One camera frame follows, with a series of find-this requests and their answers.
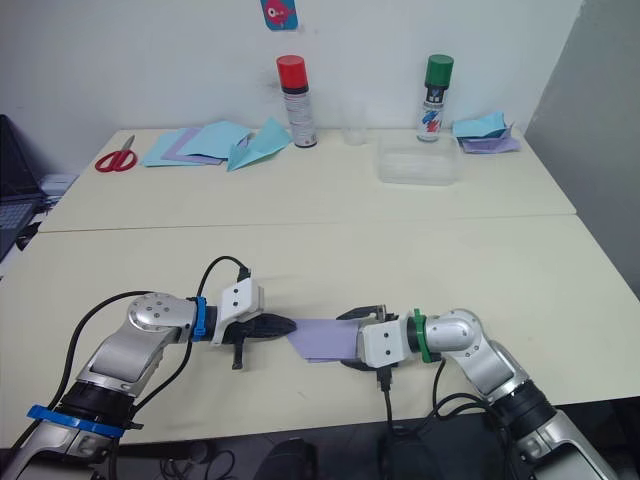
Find crumpled light blue paper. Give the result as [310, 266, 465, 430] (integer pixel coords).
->
[452, 110, 516, 139]

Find purple paper sheet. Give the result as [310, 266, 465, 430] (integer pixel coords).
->
[162, 128, 226, 165]
[287, 318, 369, 364]

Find crumpled purple paper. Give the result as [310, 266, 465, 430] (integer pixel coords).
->
[459, 132, 521, 155]

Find flat light blue paper sheet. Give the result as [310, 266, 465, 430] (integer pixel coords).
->
[177, 119, 254, 159]
[140, 128, 186, 168]

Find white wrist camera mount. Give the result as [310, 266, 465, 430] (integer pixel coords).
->
[209, 278, 265, 346]
[355, 319, 412, 370]

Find dark rounded shape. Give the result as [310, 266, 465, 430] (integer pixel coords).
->
[267, 437, 319, 480]

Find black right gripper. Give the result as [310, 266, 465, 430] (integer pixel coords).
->
[335, 302, 401, 374]

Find light blue paper airplane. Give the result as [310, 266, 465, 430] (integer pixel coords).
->
[226, 117, 294, 173]

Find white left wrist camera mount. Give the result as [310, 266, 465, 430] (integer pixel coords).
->
[209, 278, 265, 346]

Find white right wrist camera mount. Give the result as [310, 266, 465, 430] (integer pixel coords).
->
[355, 319, 412, 370]

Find green capped spray can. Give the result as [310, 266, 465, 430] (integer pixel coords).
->
[416, 53, 455, 144]

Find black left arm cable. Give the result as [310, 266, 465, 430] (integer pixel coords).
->
[9, 255, 252, 451]

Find dark laptop computer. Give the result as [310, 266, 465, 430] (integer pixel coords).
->
[0, 114, 46, 264]

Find clear plastic container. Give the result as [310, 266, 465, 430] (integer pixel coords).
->
[377, 137, 462, 186]

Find blue wall sticker red fish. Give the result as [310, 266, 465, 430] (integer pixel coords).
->
[259, 0, 299, 31]

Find red capped spray can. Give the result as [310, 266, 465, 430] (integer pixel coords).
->
[276, 54, 319, 149]

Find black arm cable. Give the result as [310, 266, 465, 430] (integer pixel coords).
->
[9, 255, 252, 451]
[374, 357, 516, 451]

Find red handled scissors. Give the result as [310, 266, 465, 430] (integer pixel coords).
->
[94, 134, 139, 175]

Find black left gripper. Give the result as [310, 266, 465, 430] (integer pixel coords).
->
[222, 313, 299, 370]

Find flat purple paper sheet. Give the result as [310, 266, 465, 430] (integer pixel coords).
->
[162, 128, 226, 165]

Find clear plastic cup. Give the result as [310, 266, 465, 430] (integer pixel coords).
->
[341, 102, 369, 146]

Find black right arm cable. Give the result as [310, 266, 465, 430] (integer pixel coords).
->
[374, 357, 516, 451]

